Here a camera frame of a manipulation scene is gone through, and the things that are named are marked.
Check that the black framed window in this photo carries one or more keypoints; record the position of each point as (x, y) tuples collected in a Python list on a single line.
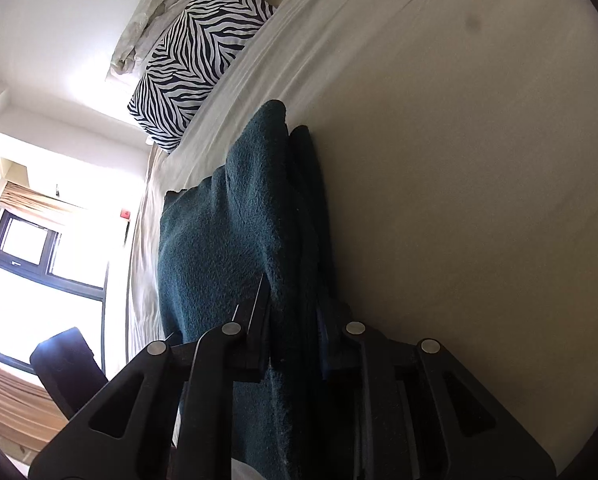
[(49, 282)]

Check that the zebra print pillow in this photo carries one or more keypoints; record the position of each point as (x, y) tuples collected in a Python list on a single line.
[(188, 61)]

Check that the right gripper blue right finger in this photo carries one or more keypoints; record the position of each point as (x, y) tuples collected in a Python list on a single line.
[(331, 322)]

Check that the beige roller blind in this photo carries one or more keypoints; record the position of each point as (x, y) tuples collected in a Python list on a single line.
[(36, 207)]

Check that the dark teal knit sweater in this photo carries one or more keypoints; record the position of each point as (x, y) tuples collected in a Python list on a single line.
[(263, 211)]

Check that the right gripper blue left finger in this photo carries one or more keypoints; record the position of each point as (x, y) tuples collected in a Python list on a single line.
[(253, 351)]

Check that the beige bed sheet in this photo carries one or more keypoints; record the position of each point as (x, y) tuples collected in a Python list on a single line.
[(458, 141)]

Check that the crumpled white blanket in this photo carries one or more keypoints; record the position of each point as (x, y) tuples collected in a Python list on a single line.
[(169, 5)]

